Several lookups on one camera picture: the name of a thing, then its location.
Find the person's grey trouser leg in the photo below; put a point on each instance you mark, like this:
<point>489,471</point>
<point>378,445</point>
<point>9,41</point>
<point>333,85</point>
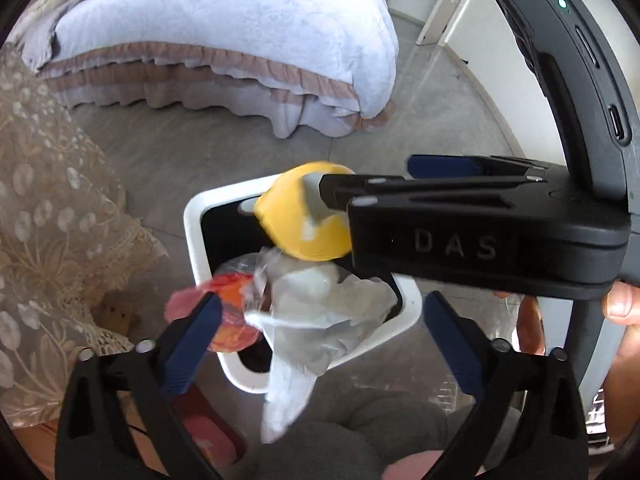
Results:
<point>360,430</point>

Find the wooden table leg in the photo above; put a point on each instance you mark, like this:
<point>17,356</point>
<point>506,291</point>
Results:
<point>117,310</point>

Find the red orange plastic wrapper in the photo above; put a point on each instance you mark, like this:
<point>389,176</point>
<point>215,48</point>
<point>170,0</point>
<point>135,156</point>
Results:
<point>232,305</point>

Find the white door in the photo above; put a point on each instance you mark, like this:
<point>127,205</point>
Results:
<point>450,5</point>

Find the person's right hand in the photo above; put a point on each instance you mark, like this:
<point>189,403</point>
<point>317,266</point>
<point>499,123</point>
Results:
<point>622,305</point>

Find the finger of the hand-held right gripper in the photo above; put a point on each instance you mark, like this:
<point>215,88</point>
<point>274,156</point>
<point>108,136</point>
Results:
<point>425,186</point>
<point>445,166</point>

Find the white trash bin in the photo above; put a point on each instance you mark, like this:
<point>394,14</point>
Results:
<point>192,225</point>

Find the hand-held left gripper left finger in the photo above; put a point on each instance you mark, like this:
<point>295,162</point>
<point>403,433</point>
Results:
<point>192,350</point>

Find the embroidered beige tablecloth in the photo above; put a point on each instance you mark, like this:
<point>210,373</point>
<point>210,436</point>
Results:
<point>50,210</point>

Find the pink slipper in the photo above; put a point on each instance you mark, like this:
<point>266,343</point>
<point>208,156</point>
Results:
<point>210,440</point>
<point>415,467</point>

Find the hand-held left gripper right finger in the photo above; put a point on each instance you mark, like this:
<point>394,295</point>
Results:
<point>450,345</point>

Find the bed with ruffled bedspread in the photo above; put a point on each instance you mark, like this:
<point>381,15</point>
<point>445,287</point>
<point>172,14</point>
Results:
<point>225,20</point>

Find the white plastic bag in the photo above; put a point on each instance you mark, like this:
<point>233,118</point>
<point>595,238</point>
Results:
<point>310,340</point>

